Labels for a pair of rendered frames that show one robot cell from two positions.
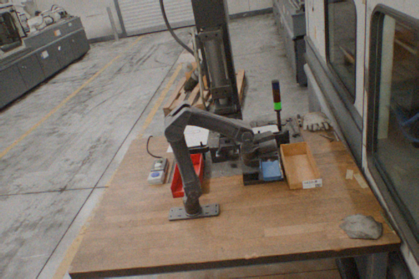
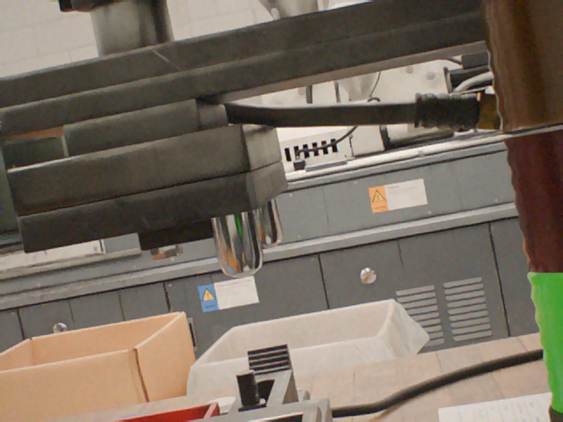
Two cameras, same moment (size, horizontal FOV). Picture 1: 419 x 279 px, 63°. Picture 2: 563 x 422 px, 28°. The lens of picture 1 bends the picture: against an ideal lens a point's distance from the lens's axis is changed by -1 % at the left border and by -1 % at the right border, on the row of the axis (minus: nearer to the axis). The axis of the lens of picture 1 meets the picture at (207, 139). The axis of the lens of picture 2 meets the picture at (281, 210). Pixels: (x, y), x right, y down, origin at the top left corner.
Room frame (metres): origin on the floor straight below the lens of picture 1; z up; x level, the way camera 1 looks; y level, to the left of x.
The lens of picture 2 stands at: (1.48, -0.65, 1.13)
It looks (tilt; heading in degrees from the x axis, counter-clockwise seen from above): 3 degrees down; 87
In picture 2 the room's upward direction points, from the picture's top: 11 degrees counter-clockwise
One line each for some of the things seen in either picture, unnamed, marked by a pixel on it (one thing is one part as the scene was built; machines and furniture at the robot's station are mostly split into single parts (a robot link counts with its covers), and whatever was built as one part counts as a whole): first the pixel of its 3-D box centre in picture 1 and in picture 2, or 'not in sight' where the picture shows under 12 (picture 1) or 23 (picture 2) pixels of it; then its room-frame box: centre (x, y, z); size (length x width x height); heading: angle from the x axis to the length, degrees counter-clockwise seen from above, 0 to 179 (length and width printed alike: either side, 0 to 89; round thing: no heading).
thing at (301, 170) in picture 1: (300, 164); not in sight; (1.22, -0.36, 0.93); 0.25 x 0.13 x 0.08; 172
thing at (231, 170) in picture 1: (237, 149); not in sight; (1.54, -0.14, 0.88); 0.65 x 0.50 x 0.03; 82
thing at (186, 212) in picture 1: (191, 205); not in sight; (1.09, 0.11, 0.94); 0.20 x 0.07 x 0.08; 82
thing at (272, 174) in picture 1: (270, 169); not in sight; (1.23, -0.24, 0.93); 0.15 x 0.07 x 0.03; 171
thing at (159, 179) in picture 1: (156, 179); not in sight; (1.38, 0.27, 0.90); 0.07 x 0.07 x 0.06; 82
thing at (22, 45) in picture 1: (7, 32); not in sight; (6.96, 3.25, 1.21); 0.86 x 0.10 x 0.79; 168
